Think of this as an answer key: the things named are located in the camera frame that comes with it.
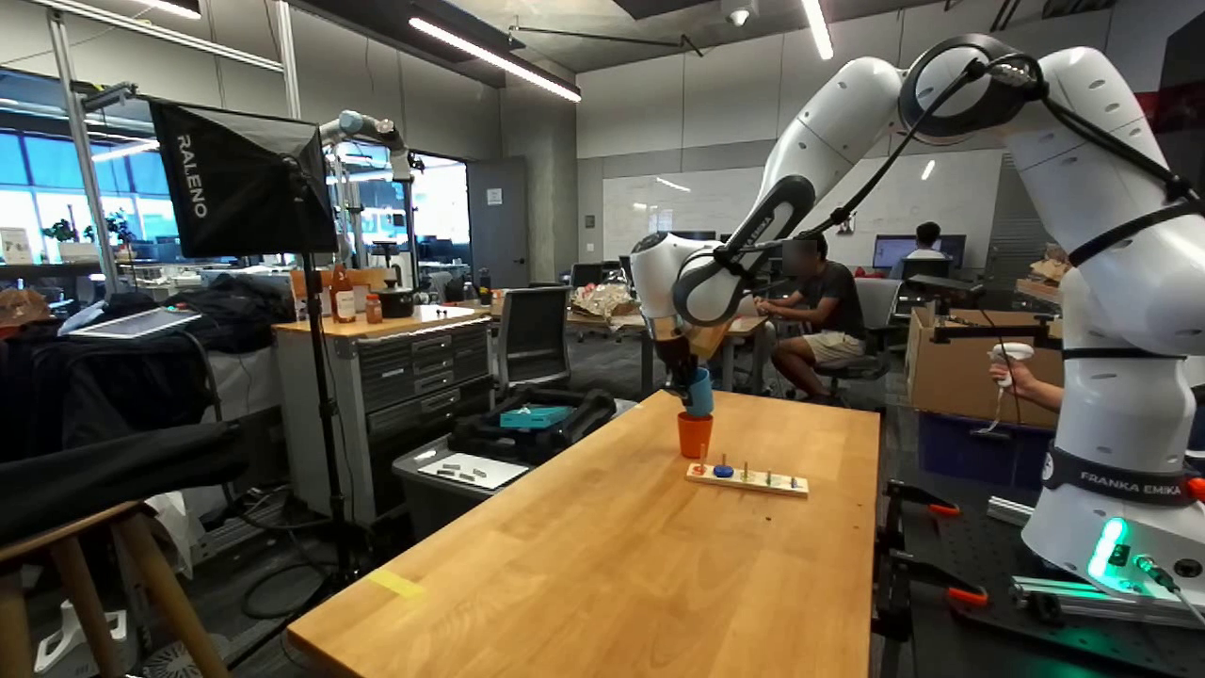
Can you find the orange handled clamp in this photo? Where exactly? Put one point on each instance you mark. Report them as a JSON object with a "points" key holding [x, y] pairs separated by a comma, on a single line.
{"points": [[922, 583], [903, 495]]}

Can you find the grey drawer cabinet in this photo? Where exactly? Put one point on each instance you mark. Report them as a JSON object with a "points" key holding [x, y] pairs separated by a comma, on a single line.
{"points": [[366, 392]]}

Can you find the wooden stool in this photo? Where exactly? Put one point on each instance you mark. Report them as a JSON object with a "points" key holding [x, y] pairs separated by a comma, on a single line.
{"points": [[130, 530]]}

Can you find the seated person dark shirt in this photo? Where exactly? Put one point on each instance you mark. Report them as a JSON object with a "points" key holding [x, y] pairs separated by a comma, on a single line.
{"points": [[827, 316]]}

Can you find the teal case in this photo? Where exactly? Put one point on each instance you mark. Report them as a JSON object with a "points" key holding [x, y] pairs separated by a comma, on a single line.
{"points": [[533, 414]]}

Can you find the cardboard box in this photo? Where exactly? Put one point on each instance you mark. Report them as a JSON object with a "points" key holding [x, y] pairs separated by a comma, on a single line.
{"points": [[947, 364]]}

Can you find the orange plastic cup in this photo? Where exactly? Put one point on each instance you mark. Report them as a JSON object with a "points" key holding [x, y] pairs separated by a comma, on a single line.
{"points": [[694, 433]]}

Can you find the blue plastic cup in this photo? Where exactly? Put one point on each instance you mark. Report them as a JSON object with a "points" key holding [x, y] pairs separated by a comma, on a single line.
{"points": [[702, 392]]}

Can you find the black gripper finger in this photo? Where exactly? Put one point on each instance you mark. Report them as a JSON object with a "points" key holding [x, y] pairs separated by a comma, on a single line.
{"points": [[680, 384]]}

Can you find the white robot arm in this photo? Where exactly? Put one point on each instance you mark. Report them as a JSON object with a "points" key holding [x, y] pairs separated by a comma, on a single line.
{"points": [[1117, 507]]}

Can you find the black softbox studio light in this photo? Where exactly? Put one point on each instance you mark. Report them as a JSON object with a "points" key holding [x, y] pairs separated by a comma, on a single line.
{"points": [[242, 181]]}

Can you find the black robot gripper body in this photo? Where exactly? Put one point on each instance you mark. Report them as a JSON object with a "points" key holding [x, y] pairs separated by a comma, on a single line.
{"points": [[675, 352]]}

